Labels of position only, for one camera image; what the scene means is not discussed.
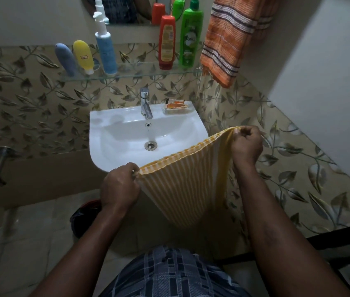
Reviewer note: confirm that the orange striped towel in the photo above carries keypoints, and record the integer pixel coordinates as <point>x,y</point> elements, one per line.
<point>233,40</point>

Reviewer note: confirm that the black metal frame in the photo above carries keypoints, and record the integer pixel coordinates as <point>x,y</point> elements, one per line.
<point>317,247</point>

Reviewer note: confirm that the dark red bucket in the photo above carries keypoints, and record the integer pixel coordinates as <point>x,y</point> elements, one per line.
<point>85,218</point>

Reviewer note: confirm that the person's left forearm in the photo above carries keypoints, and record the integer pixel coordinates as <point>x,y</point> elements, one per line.
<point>79,250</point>

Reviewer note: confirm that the orange soap bar packet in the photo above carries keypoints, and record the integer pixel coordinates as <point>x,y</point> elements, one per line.
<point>173,104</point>

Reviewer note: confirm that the yellow tube white cap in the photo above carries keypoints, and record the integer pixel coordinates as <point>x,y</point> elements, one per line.
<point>83,56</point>

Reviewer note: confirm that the yellow white striped cloth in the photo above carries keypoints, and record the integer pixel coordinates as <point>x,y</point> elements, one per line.
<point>183,182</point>

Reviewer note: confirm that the person's left hand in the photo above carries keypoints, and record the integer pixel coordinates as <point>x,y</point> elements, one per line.
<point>117,186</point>

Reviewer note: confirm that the green shampoo bottle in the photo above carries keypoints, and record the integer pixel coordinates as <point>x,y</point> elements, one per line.
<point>191,33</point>

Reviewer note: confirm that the red shampoo bottle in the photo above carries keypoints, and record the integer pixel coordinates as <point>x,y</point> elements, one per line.
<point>166,42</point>

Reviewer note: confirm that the chrome wall tap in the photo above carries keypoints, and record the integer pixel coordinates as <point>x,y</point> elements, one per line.
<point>0,165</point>

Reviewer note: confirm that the chrome basin drain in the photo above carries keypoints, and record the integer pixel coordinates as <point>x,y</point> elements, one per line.
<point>150,145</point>

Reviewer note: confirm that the person's left thumb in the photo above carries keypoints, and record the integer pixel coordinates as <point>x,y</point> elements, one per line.
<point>134,169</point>

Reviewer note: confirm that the blue white pump bottle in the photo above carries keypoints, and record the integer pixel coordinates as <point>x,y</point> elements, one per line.
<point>105,46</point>

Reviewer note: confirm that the blue grey tube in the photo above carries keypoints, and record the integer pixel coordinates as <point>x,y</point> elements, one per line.
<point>66,60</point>

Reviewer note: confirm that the white ceramic wash basin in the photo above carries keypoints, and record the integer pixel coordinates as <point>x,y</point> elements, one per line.
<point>137,132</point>

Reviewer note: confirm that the glass wall shelf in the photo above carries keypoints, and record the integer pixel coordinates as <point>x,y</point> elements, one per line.
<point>128,71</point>

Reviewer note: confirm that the chrome basin tap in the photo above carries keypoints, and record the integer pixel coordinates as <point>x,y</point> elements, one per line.
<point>146,103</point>

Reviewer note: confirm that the person's right fingers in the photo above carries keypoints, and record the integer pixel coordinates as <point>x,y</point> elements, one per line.
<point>249,132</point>

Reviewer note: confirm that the plaid blue shorts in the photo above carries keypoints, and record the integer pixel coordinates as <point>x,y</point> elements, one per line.
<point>172,272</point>

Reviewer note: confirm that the person's right hand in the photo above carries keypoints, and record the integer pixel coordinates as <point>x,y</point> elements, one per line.
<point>246,146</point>

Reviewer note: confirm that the wall mirror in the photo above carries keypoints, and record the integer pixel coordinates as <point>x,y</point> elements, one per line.
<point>150,9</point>

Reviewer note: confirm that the person's right forearm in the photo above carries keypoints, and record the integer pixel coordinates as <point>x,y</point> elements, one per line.
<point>283,235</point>

